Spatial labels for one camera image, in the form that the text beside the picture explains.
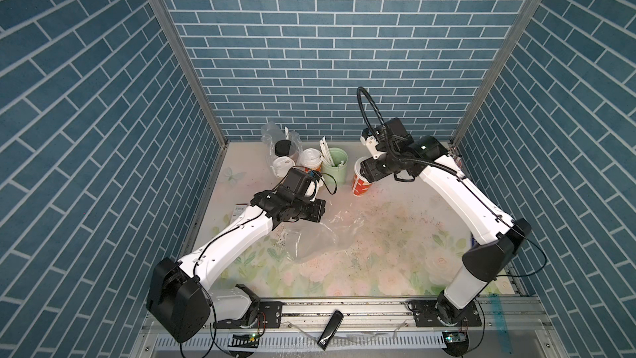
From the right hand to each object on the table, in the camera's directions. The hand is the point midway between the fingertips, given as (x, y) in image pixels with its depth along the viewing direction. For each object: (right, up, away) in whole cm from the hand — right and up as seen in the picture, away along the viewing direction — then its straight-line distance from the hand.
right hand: (372, 167), depth 78 cm
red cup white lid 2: (-3, -6, +3) cm, 7 cm away
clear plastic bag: (-20, -24, +2) cm, 31 cm away
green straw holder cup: (-9, +3, +24) cm, 26 cm away
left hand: (-13, -14, 0) cm, 19 cm away
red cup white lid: (-20, +3, +13) cm, 25 cm away
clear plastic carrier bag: (-35, +13, +14) cm, 40 cm away
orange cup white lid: (-31, +1, +12) cm, 33 cm away
